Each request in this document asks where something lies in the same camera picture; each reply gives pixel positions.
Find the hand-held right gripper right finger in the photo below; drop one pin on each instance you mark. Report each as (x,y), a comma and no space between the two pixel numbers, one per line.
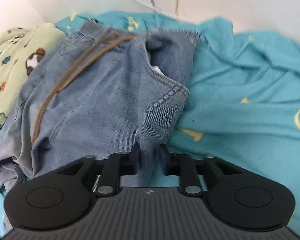
(187,172)

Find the teal printed bed sheet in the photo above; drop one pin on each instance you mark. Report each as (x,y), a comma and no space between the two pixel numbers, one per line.
(240,92)

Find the blue denim jeans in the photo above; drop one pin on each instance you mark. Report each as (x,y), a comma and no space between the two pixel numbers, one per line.
(102,100)

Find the green printed fleece blanket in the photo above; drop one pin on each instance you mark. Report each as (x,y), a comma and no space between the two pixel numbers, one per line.
(10,62)

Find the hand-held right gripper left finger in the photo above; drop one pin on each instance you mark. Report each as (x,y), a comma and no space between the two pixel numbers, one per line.
(113,171)

